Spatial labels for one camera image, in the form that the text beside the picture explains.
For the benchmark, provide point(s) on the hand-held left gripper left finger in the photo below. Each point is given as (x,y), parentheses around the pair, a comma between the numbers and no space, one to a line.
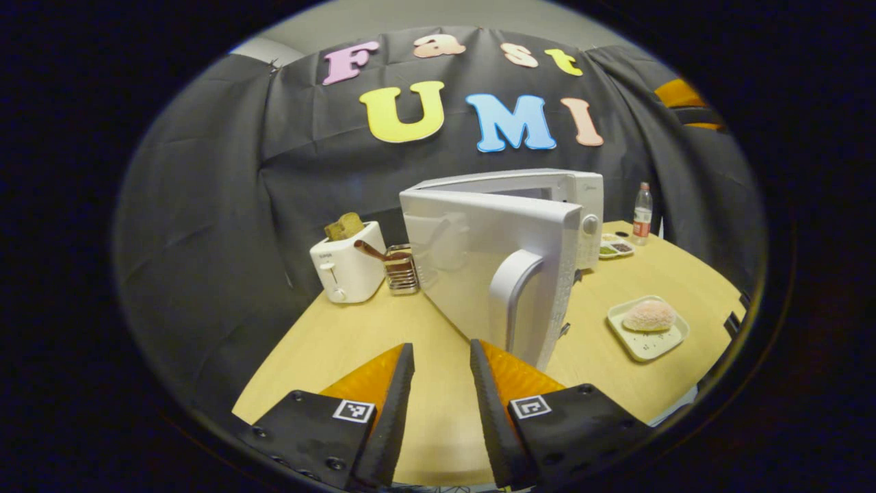
(393,438)

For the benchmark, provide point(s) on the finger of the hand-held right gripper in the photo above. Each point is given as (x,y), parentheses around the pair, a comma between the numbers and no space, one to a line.
(681,94)
(705,127)

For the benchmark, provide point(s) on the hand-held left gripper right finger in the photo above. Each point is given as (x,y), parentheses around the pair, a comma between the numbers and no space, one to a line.
(494,431)

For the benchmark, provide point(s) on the white microwave oven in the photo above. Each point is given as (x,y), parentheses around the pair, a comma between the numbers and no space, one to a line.
(472,274)

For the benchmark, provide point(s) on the pink round bread bun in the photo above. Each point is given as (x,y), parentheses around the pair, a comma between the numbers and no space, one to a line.
(649,316)

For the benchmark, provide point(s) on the red label water bottle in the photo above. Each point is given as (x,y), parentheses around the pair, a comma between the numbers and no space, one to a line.
(642,216)

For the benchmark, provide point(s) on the divided dish of beans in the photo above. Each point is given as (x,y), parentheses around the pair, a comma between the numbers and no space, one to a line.
(616,248)

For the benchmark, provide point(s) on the metal utensil holder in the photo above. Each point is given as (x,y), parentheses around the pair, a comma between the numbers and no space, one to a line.
(402,277)

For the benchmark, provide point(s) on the white toaster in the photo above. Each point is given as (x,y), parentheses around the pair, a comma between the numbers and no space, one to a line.
(349,270)

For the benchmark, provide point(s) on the pale green tray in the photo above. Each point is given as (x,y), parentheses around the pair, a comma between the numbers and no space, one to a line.
(650,344)

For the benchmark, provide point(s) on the brown wooden spoon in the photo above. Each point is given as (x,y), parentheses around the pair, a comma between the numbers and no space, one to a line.
(373,251)

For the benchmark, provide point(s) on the brown toast slice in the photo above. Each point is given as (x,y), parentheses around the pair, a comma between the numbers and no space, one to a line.
(344,226)

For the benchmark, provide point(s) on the black table bracket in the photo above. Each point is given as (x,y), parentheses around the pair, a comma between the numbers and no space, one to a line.
(744,300)
(732,324)

